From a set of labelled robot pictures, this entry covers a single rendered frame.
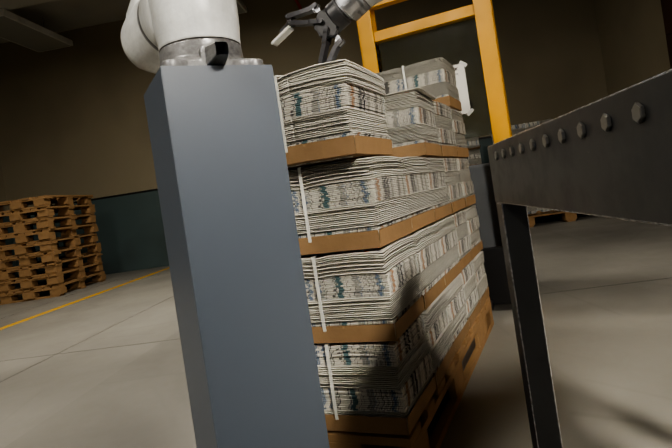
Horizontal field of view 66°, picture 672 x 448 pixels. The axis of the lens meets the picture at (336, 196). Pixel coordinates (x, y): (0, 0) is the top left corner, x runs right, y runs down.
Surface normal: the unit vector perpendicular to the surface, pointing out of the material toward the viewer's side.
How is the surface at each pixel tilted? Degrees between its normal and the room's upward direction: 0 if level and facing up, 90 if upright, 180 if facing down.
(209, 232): 90
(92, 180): 90
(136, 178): 90
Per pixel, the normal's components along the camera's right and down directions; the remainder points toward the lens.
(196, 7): 0.26, 0.00
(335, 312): -0.39, 0.07
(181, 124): 0.47, -0.07
